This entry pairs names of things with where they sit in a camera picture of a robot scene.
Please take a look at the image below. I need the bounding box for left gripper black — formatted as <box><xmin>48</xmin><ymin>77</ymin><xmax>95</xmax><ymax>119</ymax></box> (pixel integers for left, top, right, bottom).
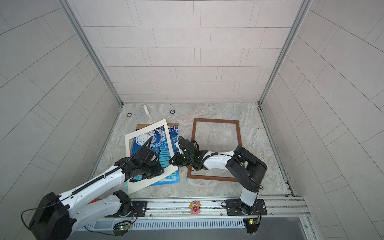
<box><xmin>139</xmin><ymin>160</ymin><xmax>168</xmax><ymax>179</ymax></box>

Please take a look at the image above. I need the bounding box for white mat board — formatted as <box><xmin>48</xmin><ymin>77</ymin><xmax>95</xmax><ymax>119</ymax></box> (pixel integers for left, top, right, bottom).
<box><xmin>125</xmin><ymin>119</ymin><xmax>179</xmax><ymax>195</ymax></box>

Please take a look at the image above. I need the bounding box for blue poster with white mat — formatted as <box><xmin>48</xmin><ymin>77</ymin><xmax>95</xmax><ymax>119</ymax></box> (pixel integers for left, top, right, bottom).
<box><xmin>125</xmin><ymin>124</ymin><xmax>180</xmax><ymax>189</ymax></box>

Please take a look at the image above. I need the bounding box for brown backing board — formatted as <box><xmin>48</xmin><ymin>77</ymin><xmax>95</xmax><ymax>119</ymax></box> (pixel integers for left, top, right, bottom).
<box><xmin>129</xmin><ymin>124</ymin><xmax>170</xmax><ymax>157</ymax></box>

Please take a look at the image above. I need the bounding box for brown wooden picture frame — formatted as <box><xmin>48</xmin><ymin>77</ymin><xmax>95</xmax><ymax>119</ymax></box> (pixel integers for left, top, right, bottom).
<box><xmin>187</xmin><ymin>118</ymin><xmax>242</xmax><ymax>182</ymax></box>

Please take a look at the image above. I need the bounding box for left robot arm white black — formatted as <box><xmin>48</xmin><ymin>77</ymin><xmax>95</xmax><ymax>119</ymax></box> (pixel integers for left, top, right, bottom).
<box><xmin>25</xmin><ymin>146</ymin><xmax>164</xmax><ymax>240</ymax></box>

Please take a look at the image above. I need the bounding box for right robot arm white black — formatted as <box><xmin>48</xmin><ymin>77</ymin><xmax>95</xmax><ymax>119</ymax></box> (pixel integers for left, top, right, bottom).
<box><xmin>169</xmin><ymin>137</ymin><xmax>268</xmax><ymax>216</ymax></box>

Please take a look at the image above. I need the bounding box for pink toy figurine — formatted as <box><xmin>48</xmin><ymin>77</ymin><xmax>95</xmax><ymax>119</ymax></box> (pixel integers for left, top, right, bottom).
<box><xmin>190</xmin><ymin>201</ymin><xmax>201</xmax><ymax>215</ymax></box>

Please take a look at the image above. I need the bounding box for white cylinder tube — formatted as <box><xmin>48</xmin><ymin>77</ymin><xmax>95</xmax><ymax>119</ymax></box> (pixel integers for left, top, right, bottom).
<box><xmin>143</xmin><ymin>105</ymin><xmax>150</xmax><ymax>116</ymax></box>

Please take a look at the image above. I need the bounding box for left circuit board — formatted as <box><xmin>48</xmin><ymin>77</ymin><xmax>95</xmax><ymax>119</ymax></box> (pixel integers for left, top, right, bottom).
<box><xmin>113</xmin><ymin>221</ymin><xmax>132</xmax><ymax>237</ymax></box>

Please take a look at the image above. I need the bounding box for circuit board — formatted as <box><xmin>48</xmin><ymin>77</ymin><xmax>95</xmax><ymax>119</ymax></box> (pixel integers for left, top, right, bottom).
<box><xmin>113</xmin><ymin>221</ymin><xmax>132</xmax><ymax>237</ymax></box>
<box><xmin>243</xmin><ymin>219</ymin><xmax>260</xmax><ymax>234</ymax></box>

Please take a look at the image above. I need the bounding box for right circuit board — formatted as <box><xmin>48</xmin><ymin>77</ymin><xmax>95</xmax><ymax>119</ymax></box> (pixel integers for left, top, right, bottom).
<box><xmin>243</xmin><ymin>219</ymin><xmax>260</xmax><ymax>234</ymax></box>

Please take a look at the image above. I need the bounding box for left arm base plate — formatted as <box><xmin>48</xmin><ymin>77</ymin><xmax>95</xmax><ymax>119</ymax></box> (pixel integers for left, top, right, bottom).
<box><xmin>106</xmin><ymin>201</ymin><xmax>148</xmax><ymax>218</ymax></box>

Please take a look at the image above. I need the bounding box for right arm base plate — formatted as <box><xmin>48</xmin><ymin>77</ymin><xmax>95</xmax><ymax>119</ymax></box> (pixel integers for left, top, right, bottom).
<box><xmin>225</xmin><ymin>199</ymin><xmax>268</xmax><ymax>217</ymax></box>

